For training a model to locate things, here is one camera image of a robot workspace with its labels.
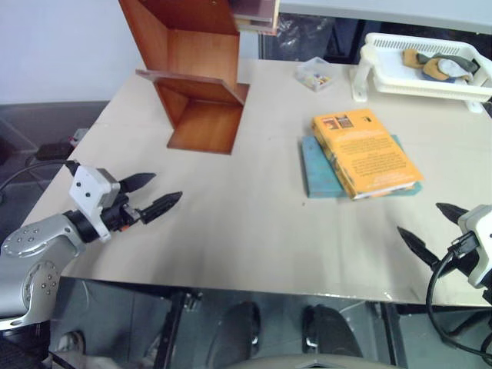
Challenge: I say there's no tan cloth piece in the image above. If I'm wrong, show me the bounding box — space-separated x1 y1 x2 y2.
402 48 424 68

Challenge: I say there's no orange hardcover book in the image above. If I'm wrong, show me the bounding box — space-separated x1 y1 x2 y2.
311 108 425 201

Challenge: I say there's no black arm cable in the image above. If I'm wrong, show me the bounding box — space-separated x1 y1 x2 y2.
0 160 80 193
425 230 492 357

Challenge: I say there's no orange brown cloth piece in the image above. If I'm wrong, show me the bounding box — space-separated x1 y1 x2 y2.
421 60 447 81

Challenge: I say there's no wooden shelf unit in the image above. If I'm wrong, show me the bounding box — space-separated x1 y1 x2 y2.
118 0 281 155

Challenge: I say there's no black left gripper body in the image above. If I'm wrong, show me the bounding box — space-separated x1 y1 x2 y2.
101 183 144 233

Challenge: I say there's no grey table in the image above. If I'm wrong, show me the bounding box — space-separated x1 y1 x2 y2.
278 0 492 36

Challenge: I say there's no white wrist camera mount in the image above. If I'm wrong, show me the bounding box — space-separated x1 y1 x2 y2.
68 165 121 242
457 204 492 290

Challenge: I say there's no clear small plastic box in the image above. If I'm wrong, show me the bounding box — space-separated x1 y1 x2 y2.
294 56 334 92

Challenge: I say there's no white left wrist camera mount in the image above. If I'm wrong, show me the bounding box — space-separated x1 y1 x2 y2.
68 165 121 242

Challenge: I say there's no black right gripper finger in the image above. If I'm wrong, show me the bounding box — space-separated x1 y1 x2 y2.
397 226 440 270
436 202 470 226

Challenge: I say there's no black plastic bag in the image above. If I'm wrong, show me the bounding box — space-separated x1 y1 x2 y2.
268 13 366 65

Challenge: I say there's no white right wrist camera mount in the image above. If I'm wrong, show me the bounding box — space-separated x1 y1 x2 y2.
457 204 492 290

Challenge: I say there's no dark rounded shape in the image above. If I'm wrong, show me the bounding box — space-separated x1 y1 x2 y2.
220 301 263 361
301 304 364 359

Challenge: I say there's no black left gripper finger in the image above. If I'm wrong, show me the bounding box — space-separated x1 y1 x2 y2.
140 191 184 224
121 172 157 194

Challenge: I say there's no white shoe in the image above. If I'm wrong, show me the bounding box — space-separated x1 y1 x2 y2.
56 331 88 353

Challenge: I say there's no teal hardcover book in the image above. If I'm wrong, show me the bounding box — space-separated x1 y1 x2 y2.
300 134 423 199

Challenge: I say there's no pale grey cloth piece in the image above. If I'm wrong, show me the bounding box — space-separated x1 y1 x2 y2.
434 58 468 80

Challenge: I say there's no black table leg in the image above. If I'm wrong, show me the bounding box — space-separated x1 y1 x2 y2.
379 302 409 369
161 291 194 369

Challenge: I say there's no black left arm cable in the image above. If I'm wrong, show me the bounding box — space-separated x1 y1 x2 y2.
0 160 80 193

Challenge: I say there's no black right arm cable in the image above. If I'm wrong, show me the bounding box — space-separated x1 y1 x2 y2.
425 230 492 357

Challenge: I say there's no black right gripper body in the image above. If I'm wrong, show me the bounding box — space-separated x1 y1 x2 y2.
433 251 473 278

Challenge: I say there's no white plastic basket rack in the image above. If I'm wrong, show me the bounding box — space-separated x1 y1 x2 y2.
348 32 492 113

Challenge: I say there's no black power strip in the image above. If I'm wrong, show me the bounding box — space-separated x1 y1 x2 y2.
36 141 72 161

